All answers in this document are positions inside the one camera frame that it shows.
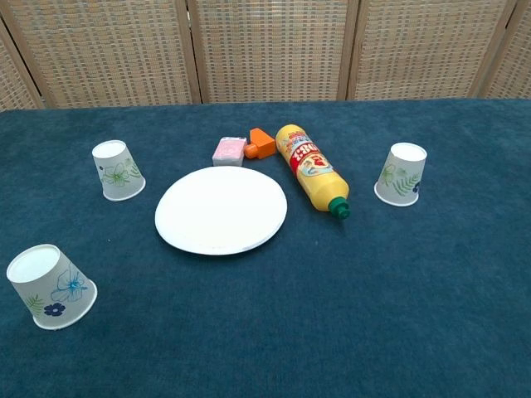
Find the white paper cup fern print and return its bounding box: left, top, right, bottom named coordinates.
left=373, top=142, right=428, bottom=207

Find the woven rattan screen panel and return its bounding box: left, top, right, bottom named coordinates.
left=0, top=24, right=45, bottom=112
left=468, top=0, right=531, bottom=100
left=347, top=0, right=522, bottom=102
left=0, top=0, right=203, bottom=109
left=185, top=0, right=360, bottom=104

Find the blue tablecloth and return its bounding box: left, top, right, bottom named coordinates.
left=0, top=98, right=531, bottom=398

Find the pink and white small box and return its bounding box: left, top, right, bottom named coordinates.
left=211, top=135, right=248, bottom=167

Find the yellow bottle with green cap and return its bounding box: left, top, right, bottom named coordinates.
left=275, top=124, right=352, bottom=223

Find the white round paper plate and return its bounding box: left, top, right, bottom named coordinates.
left=154, top=165, right=289, bottom=256

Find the white paper cup blue flower outline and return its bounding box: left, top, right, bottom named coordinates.
left=6, top=243, right=99, bottom=332

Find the white paper cup green flower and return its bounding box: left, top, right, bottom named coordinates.
left=91, top=139, right=147, bottom=202

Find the orange toy block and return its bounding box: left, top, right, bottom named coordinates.
left=243, top=127, right=277, bottom=160

